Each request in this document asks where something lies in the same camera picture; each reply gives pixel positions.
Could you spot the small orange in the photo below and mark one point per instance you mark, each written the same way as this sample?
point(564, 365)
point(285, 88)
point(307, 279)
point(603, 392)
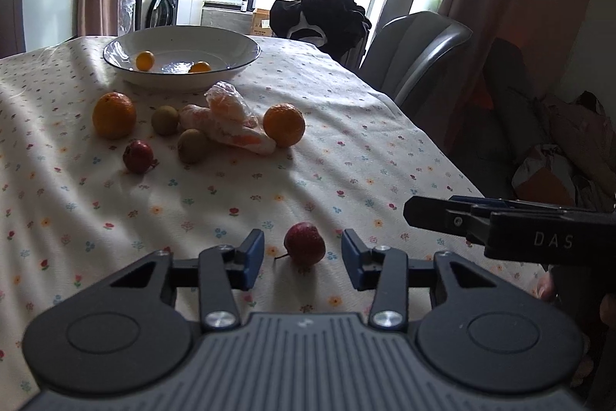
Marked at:
point(199, 67)
point(144, 60)

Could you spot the brown kiwi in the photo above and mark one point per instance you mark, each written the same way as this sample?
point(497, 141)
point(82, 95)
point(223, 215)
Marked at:
point(165, 120)
point(193, 146)

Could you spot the person's right hand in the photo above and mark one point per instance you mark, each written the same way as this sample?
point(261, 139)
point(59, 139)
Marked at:
point(545, 287)

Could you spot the floral tablecloth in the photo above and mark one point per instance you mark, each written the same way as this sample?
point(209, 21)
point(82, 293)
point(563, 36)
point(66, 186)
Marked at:
point(96, 209)

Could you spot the cardboard box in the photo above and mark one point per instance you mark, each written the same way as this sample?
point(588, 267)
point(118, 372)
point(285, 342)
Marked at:
point(261, 23)

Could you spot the clear plastic bag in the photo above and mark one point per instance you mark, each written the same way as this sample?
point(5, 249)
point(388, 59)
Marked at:
point(125, 16)

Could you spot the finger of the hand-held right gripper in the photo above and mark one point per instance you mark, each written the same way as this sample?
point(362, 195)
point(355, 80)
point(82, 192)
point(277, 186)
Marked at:
point(433, 218)
point(474, 199)

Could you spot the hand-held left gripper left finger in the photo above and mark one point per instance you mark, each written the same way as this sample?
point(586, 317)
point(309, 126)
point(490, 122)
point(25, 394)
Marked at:
point(253, 258)

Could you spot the grey chair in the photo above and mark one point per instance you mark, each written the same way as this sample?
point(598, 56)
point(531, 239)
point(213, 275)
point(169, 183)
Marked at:
point(414, 50)

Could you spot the dark sofa cushion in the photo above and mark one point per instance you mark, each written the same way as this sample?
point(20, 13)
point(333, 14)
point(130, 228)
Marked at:
point(500, 103)

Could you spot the white bowl with dark rim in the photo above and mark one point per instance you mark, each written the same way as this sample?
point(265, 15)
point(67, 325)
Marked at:
point(180, 54)

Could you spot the large orange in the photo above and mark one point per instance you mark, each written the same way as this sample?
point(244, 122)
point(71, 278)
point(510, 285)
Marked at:
point(284, 125)
point(114, 115)

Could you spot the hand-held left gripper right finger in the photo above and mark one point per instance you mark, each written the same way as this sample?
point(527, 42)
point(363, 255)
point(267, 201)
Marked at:
point(351, 258)

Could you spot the small red apple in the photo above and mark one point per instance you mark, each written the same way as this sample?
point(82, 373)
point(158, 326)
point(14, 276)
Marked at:
point(304, 244)
point(138, 157)

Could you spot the black clothing pile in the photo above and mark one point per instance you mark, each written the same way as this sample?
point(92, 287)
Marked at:
point(332, 14)

